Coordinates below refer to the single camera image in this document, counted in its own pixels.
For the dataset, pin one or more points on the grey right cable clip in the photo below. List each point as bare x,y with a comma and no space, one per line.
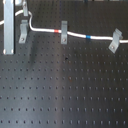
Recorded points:
117,36

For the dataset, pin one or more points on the grey left cable clip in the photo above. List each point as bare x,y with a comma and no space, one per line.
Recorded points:
24,31

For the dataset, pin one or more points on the grey middle cable clip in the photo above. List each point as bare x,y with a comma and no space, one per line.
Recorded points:
64,25

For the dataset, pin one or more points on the grey cable clip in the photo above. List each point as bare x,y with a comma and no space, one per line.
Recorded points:
117,36
24,31
64,25
25,8

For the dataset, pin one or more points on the grey top cable clip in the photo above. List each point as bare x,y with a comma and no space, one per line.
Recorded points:
25,8

